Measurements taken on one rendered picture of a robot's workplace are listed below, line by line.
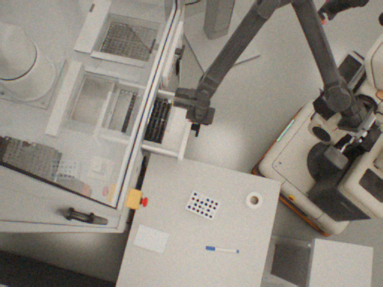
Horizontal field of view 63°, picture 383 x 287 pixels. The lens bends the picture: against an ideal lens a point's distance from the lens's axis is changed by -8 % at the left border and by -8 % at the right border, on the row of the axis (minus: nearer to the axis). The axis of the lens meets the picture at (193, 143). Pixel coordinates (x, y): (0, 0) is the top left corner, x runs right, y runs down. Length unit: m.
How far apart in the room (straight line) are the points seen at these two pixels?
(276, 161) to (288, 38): 1.10
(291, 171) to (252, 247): 0.72
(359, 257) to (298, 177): 0.66
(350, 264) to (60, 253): 1.69
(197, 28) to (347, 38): 1.21
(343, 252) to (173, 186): 0.80
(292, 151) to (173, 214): 0.93
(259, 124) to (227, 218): 1.07
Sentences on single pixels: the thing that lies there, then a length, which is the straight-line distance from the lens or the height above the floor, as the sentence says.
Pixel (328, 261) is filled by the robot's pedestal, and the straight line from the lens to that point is 1.57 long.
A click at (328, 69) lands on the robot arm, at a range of 1.08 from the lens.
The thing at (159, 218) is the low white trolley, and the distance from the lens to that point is 1.43.
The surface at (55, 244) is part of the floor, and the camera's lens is 2.33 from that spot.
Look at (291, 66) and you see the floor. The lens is 2.62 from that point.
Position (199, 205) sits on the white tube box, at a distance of 1.43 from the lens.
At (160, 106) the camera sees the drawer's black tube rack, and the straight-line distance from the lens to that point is 1.40.
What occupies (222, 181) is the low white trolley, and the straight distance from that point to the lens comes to 1.45.
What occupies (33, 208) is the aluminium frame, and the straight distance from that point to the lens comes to 0.53.
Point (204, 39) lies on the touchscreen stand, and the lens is 2.55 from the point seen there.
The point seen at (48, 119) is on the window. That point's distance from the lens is 0.54.
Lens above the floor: 2.19
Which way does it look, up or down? 75 degrees down
